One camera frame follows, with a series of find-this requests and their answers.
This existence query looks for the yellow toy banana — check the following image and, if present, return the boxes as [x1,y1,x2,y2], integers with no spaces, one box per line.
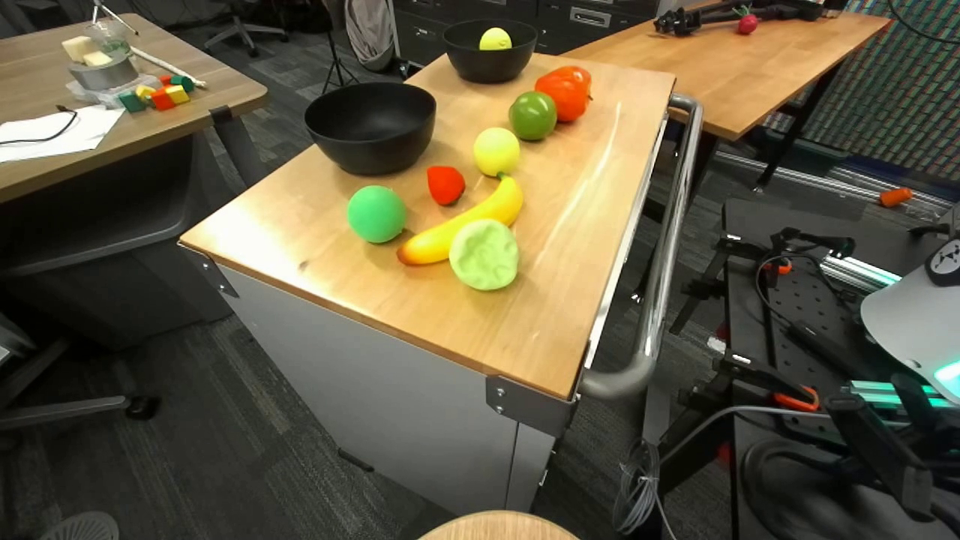
[400,177,526,266]

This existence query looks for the white stick on desk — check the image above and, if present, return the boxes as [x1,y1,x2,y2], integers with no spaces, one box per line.
[89,0,210,91]

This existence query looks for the black bowl with pepper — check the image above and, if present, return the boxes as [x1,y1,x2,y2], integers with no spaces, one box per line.
[441,22,537,83]

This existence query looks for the green toy ball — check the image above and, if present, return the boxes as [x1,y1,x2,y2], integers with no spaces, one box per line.
[349,187,409,244]

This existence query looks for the white paper sheets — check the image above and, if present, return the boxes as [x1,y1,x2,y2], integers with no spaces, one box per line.
[0,105,123,162]

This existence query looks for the yellow toy lemon ball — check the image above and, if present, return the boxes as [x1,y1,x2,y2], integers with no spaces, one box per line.
[471,126,523,177]

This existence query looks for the wooden office desk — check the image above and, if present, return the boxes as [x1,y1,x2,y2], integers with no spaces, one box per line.
[0,12,271,355]

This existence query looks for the round wooden stool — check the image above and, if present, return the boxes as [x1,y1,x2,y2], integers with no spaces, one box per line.
[421,509,578,540]

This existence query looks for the yellow green toy apple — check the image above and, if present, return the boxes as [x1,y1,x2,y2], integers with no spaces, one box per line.
[477,26,513,50]

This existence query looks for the light green bumpy fruit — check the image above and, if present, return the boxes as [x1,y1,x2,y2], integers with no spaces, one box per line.
[449,218,520,290]

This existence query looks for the red orange toy pepper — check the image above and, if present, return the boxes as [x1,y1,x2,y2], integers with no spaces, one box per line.
[537,67,590,122]

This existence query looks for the colourful toy blocks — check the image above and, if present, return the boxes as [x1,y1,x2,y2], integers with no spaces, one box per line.
[117,76,195,114]

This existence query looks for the black bowl with banana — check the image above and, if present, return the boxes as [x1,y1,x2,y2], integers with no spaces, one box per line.
[304,80,438,177]

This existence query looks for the red toy strawberry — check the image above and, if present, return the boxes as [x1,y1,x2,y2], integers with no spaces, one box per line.
[426,166,464,206]

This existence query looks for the silver cart handle bar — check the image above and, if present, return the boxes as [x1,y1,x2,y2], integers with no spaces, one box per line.
[581,97,701,398]

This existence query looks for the clear plastic container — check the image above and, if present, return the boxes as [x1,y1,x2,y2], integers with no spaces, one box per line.
[61,22,138,91]

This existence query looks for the green toy lime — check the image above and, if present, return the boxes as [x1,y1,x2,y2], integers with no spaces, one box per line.
[509,91,557,140]

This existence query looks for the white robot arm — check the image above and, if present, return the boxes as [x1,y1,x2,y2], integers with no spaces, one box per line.
[860,237,960,404]

